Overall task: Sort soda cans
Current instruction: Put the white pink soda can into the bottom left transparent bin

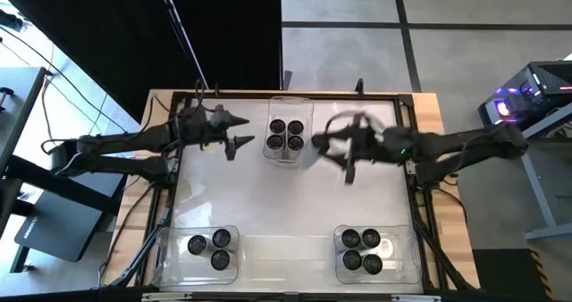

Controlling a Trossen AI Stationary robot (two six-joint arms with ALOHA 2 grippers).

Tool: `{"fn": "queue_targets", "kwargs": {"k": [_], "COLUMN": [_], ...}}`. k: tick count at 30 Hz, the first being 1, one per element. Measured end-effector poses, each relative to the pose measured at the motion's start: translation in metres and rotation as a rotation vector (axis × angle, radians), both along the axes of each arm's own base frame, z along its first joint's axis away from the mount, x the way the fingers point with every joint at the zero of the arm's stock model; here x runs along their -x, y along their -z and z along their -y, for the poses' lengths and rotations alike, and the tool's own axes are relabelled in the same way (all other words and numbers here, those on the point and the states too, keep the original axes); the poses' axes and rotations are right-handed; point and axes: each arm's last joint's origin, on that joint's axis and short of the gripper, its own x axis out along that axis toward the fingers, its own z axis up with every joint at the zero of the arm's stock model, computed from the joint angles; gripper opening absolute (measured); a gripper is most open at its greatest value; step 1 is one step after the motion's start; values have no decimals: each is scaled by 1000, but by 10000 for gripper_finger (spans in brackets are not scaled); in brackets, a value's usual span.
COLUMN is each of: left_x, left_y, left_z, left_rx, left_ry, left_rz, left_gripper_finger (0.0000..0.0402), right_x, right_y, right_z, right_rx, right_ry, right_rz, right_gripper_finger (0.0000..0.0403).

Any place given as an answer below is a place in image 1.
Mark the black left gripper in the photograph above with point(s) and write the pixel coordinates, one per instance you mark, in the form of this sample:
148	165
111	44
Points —
199	128

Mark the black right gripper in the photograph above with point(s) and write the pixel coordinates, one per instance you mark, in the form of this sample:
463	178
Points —
386	145

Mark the white can red stripe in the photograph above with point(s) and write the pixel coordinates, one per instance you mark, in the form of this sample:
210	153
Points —
197	245
221	259
221	238
321	143

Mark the clear plastic bin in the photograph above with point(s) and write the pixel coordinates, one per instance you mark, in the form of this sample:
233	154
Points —
402	257
172	262
288	107

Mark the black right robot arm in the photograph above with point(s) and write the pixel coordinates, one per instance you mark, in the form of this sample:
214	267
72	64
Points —
469	143

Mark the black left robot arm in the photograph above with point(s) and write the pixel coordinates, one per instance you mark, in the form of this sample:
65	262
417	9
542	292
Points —
116	141

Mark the silver metal pole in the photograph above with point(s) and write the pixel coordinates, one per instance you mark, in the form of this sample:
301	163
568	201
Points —
179	29

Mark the black backdrop curtain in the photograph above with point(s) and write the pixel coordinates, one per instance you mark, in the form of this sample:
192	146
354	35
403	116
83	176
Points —
111	34

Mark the black desk leg bar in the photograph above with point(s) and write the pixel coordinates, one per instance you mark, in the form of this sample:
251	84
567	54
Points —
89	199

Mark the black box hazard stripes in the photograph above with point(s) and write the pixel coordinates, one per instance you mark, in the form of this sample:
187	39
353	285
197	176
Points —
500	273

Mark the black desk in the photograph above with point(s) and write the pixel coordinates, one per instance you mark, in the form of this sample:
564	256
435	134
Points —
20	110

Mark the black RGB computer tower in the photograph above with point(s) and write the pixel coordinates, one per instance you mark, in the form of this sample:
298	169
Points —
549	78

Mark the small black clamp post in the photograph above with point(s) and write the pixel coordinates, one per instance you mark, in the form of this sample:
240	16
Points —
359	86
216	89

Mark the small grey clamp post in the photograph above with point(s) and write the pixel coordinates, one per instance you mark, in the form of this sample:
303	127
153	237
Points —
287	78

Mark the silver metal bracket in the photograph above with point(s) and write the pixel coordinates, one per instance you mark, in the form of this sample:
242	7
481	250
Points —
415	298
167	296

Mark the grey metal desk frame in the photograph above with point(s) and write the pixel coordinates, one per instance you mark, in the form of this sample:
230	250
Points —
540	190

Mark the black flat base plate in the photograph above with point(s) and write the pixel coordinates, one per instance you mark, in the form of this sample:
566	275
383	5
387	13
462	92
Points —
58	230

